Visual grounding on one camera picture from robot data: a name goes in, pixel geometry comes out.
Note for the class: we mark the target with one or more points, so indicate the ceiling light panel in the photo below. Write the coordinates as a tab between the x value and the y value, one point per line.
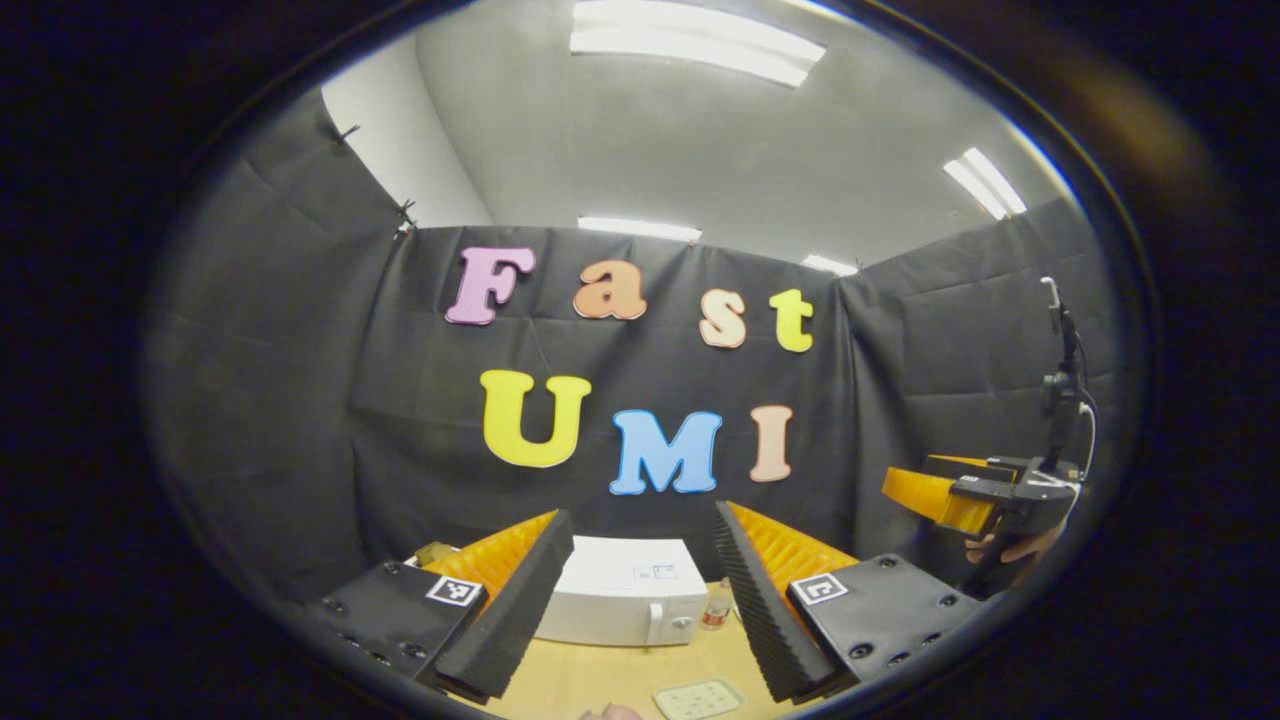
828	265
640	228
985	183
700	40

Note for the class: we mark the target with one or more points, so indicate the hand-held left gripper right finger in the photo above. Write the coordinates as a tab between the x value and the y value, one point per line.
760	610

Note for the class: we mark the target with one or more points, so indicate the clear bottle red label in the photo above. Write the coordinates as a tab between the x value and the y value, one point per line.
716	610

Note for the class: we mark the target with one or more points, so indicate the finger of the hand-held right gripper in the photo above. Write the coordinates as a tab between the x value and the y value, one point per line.
985	462
930	495

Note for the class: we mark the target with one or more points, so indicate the black cloth clip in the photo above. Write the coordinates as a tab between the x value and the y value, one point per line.
346	133
404	215

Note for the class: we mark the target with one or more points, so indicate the white microwave oven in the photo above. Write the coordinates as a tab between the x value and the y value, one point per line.
620	595

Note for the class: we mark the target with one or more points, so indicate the brown bread slice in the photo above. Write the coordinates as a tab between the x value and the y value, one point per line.
436	551

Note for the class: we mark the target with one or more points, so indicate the pale green square plate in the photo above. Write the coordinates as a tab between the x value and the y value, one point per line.
700	698

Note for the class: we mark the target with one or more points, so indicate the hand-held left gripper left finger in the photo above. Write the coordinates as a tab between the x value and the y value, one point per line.
520	610

